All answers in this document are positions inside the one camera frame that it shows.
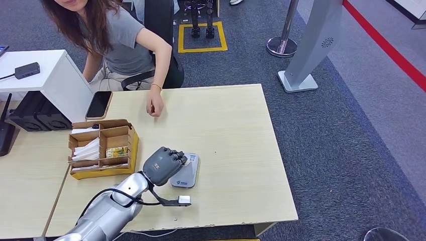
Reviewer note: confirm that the chrome round base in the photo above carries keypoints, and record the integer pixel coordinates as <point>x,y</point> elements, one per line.
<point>384,235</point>

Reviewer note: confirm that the white table leg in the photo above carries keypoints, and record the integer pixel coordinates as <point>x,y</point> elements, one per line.
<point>263,229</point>

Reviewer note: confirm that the grey card reader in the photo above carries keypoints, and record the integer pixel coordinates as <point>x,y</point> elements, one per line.
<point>186,176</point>

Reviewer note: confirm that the white card stack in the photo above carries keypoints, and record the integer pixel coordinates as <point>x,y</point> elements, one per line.
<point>86,151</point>

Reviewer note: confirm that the white desk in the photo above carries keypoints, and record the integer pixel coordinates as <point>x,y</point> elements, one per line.
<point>36,83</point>

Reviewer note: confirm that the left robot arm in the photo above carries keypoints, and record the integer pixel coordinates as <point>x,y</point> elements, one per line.
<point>103,213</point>

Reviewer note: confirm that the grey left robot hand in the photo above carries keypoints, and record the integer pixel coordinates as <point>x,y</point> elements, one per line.
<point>161,166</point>

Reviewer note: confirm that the silver floor sign stand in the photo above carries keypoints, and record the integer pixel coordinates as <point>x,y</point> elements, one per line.
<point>316,36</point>

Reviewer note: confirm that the black robot leg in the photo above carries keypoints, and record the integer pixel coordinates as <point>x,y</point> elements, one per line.
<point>209,20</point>
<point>195,20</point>

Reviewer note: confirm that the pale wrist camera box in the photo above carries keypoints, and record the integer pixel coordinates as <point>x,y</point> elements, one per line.
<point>184,200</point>

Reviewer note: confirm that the black power adapter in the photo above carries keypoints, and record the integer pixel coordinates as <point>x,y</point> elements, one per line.
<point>27,70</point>

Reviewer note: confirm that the white display platform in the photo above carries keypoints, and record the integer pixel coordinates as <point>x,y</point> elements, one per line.
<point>411,8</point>

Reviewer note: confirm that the white shoe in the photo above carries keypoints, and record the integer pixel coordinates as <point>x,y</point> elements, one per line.
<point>235,2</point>

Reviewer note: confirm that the black camera bracket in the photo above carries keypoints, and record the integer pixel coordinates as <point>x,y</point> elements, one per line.
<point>166,203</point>

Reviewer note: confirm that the black router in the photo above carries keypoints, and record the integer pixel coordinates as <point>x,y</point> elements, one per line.
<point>6,136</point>

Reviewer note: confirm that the person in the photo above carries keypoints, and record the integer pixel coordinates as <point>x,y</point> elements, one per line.
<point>123,43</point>

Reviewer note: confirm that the black office chair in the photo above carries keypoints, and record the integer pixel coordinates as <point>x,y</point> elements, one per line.
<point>159,20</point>

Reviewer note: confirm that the person's left hand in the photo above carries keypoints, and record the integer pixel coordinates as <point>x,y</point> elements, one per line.
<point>154,103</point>

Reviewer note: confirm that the chrome stanchion post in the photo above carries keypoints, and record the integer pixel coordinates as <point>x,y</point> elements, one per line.
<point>282,46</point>

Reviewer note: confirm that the black smartphone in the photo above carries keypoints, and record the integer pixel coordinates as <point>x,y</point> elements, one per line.
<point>99,104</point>

